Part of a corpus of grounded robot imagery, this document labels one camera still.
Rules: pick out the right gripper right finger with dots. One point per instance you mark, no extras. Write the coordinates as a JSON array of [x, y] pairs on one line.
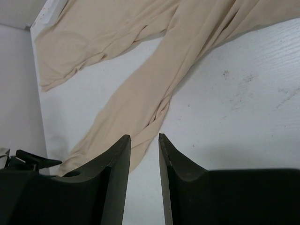
[[193, 195]]

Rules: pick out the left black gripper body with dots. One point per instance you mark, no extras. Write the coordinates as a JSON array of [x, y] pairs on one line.
[[24, 161]]

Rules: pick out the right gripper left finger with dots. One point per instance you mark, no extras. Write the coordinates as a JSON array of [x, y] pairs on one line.
[[92, 194]]

